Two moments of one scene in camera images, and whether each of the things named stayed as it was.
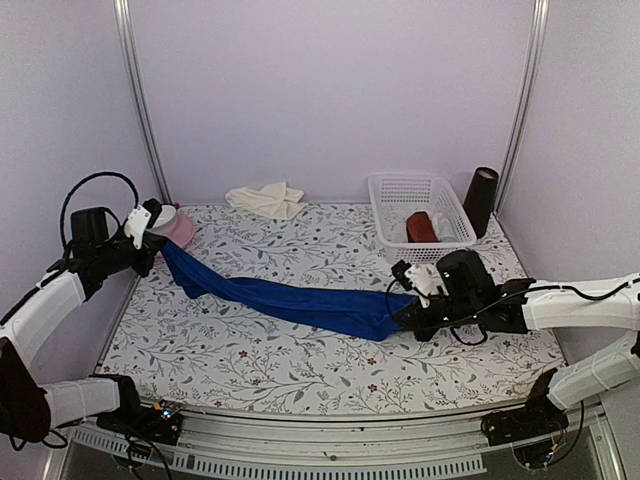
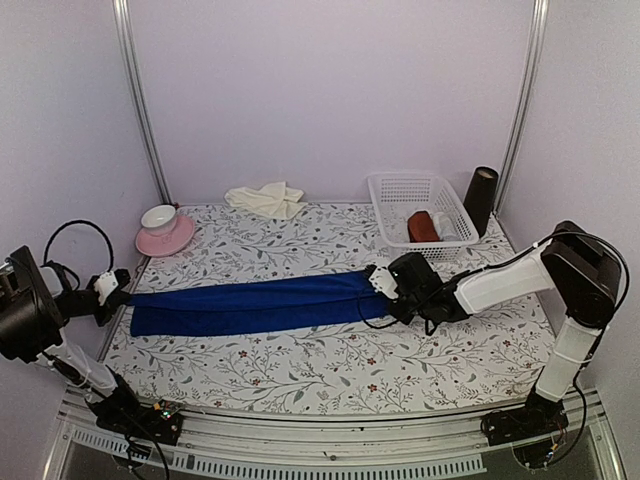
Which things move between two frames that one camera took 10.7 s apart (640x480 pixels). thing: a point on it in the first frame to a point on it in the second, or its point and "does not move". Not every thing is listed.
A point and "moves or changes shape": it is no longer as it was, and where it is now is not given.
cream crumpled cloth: x=274 y=200 does not move
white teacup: x=165 y=220 does not move
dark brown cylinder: x=479 y=199 does not move
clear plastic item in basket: x=444 y=228 does not move
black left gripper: x=152 y=244 to x=117 y=297
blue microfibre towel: x=346 y=313 moves or changes shape
